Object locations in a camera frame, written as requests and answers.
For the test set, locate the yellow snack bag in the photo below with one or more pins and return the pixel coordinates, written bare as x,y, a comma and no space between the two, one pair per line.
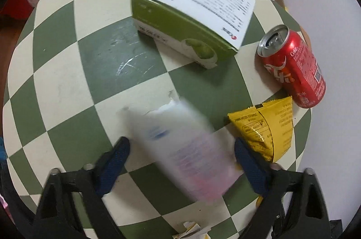
267,127

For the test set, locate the red Coke can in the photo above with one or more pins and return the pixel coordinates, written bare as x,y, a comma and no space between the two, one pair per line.
291,62

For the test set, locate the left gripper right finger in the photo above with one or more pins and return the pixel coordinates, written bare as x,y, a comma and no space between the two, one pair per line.
292,203

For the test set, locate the small torn paper scrap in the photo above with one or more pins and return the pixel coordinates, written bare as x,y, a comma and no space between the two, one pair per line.
193,231

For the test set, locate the green white cardboard box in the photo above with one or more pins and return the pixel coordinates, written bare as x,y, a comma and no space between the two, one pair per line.
205,31

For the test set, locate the white wrapper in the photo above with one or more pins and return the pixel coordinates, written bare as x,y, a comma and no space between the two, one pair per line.
185,147

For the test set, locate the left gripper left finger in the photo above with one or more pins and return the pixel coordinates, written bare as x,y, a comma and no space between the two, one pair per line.
57,216

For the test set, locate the green checkered table cover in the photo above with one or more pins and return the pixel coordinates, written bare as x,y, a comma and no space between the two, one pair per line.
77,63

